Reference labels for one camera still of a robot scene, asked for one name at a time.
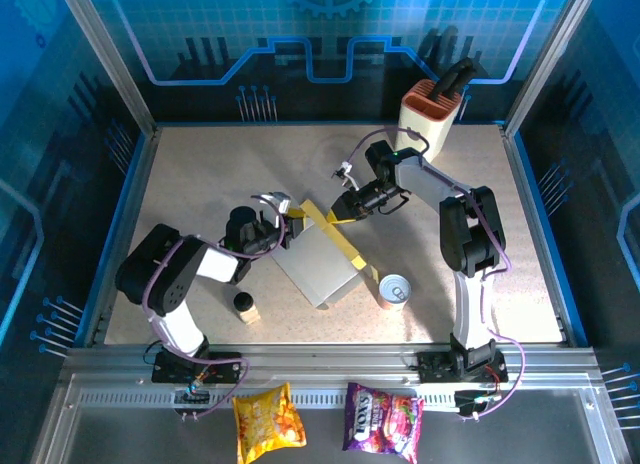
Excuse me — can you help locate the white and yellow paper box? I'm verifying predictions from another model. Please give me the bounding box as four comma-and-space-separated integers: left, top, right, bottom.
271, 198, 381, 311

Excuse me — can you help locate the small jar with black lid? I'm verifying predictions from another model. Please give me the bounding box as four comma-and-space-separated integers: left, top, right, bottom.
232, 292, 262, 326

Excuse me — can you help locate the tin can with pull tab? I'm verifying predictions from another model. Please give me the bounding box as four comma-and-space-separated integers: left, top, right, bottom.
378, 273, 413, 311

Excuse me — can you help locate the cream knife block orange top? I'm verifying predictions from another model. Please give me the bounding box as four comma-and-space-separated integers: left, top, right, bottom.
393, 78, 463, 164

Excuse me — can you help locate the yellow snack bag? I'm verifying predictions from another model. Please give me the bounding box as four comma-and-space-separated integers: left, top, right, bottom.
232, 382, 307, 464

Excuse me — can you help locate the purple candy bag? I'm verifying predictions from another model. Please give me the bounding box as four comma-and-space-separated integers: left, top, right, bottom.
342, 381, 425, 464

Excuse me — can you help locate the aluminium lower tray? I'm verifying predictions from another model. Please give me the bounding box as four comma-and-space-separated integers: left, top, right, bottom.
29, 373, 632, 464

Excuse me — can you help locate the aluminium side rail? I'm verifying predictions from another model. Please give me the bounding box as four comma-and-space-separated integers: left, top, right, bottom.
82, 125, 162, 348
499, 123, 576, 345

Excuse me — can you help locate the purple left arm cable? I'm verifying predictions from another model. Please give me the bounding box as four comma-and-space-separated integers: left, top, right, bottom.
142, 193, 289, 421

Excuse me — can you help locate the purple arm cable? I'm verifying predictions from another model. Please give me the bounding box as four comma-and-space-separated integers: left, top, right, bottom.
344, 127, 526, 421
142, 193, 289, 421

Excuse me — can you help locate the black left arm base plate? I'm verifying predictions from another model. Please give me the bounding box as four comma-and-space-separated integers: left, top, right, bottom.
151, 351, 243, 384

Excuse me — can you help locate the black knife handle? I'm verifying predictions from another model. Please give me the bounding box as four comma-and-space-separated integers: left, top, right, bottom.
432, 57, 477, 103

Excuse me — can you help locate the aluminium front rail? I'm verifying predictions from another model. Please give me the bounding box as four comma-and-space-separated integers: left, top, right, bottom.
59, 342, 601, 386

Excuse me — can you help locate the small wired connector board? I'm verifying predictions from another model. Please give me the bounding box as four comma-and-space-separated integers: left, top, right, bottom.
172, 378, 212, 406

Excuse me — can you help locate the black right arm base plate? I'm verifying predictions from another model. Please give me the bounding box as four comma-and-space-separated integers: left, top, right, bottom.
417, 351, 509, 384

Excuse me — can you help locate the slotted aluminium cable rail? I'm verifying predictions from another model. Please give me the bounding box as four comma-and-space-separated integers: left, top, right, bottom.
77, 391, 469, 409

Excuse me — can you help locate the aluminium frame post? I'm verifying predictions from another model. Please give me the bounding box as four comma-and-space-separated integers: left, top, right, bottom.
53, 0, 157, 136
503, 0, 602, 138

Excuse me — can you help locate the white cable connector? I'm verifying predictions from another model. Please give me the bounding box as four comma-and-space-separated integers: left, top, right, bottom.
453, 389, 502, 421

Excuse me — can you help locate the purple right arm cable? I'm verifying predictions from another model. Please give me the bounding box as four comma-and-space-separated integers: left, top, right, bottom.
344, 127, 526, 421

